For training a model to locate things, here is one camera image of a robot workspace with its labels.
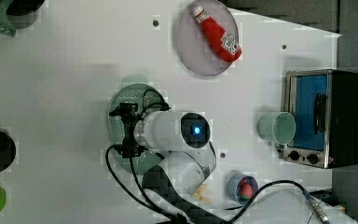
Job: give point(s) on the grey round plate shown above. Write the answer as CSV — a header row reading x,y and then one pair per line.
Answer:
x,y
196,53

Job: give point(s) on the blue bowl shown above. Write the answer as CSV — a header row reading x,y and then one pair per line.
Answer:
x,y
233,186

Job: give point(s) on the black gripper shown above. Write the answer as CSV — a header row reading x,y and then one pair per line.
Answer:
x,y
129,148

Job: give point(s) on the yellow banana toy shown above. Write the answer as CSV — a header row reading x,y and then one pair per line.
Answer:
x,y
199,194

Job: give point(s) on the black toaster oven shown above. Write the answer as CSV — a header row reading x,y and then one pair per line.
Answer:
x,y
324,104

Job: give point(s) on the green plastic spatula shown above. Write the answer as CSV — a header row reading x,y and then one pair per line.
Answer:
x,y
6,26

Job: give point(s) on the red ketchup bottle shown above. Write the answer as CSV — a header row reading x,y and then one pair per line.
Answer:
x,y
224,44

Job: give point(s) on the green mug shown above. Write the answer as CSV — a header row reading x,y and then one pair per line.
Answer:
x,y
277,127

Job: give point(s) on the red strawberry toy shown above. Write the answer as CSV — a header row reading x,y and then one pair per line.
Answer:
x,y
247,188

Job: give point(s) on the green plastic strainer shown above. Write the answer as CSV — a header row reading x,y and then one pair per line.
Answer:
x,y
135,89

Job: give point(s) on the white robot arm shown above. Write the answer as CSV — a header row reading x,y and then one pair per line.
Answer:
x,y
170,155

